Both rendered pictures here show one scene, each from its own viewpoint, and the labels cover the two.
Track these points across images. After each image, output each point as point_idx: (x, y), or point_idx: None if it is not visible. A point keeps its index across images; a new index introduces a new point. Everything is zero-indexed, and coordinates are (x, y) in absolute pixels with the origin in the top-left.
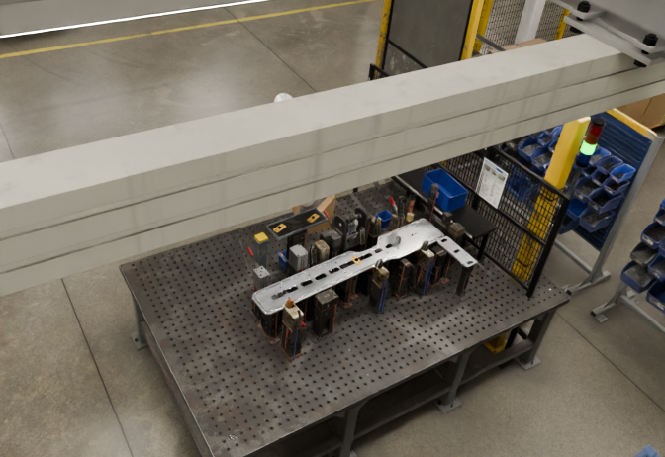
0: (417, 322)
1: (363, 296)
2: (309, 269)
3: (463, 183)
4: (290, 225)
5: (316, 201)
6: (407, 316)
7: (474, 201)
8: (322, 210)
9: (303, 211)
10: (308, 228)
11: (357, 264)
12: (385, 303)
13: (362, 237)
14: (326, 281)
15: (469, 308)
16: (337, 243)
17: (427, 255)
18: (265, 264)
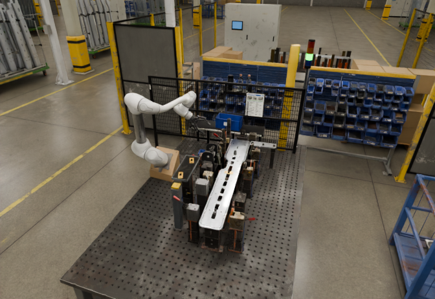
0: (271, 190)
1: (234, 194)
2: (212, 190)
3: (235, 114)
4: (184, 170)
5: (168, 159)
6: (263, 190)
7: (246, 120)
8: (174, 162)
9: (161, 170)
10: (170, 179)
11: (232, 173)
12: None
13: (219, 160)
14: (228, 191)
15: (281, 171)
16: (211, 169)
17: (257, 151)
18: (181, 205)
